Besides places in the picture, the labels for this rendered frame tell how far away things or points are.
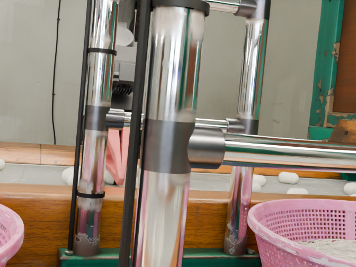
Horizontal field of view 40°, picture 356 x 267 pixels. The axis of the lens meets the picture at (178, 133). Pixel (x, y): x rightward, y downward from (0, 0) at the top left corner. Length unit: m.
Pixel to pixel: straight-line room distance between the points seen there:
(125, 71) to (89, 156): 0.21
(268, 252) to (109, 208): 0.17
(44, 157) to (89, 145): 0.40
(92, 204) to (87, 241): 0.03
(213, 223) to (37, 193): 0.18
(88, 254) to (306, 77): 2.20
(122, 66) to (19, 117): 2.15
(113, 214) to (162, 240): 0.27
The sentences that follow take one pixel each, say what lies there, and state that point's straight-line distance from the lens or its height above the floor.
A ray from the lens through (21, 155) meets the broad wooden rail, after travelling 0.83.
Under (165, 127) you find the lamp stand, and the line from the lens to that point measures 0.20.
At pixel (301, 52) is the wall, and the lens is 2.64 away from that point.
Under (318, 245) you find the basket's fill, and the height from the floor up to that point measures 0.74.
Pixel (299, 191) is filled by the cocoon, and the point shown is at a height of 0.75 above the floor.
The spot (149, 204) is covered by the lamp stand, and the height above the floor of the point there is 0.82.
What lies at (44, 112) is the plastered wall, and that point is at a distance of 2.76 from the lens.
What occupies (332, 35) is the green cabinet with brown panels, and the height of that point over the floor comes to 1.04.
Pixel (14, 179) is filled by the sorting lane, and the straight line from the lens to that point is 0.68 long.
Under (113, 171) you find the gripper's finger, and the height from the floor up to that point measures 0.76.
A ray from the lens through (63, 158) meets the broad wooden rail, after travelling 0.84.
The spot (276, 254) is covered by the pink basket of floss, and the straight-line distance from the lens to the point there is 0.38.
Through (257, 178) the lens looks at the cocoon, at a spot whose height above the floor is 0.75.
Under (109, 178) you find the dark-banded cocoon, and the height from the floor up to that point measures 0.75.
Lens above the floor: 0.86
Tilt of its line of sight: 3 degrees down
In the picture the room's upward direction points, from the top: 5 degrees clockwise
